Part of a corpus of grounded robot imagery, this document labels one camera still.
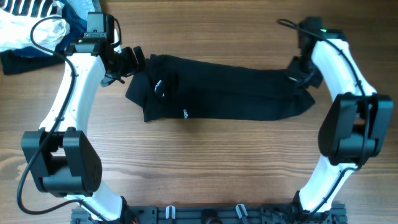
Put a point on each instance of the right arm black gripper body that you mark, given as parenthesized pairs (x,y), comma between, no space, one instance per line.
(303,73)

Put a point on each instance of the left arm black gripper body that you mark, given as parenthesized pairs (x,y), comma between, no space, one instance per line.
(127,65)

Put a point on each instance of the black t-shirt with logo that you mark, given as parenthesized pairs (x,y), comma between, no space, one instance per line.
(173,87)

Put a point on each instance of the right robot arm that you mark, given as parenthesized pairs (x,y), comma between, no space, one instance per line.
(354,129)

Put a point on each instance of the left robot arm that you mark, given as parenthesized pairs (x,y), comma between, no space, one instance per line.
(59,156)

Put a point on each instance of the navy blue garment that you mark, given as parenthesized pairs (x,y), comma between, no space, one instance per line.
(77,26)

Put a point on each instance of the black white striped garment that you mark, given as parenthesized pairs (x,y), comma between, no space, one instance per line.
(32,8)

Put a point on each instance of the black folded garment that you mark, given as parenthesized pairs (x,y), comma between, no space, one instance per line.
(25,60)

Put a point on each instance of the white garment on pile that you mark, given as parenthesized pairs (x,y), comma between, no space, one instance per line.
(15,32)

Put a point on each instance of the right grey rail clamp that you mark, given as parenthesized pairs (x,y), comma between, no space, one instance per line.
(242,213)

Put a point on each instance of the grey rail clamp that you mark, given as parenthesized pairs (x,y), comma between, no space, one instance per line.
(170,212)
(242,213)

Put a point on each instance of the left grey rail clamp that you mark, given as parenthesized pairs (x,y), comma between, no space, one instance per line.
(170,212)

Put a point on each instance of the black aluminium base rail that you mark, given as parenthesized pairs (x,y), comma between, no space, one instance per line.
(264,214)

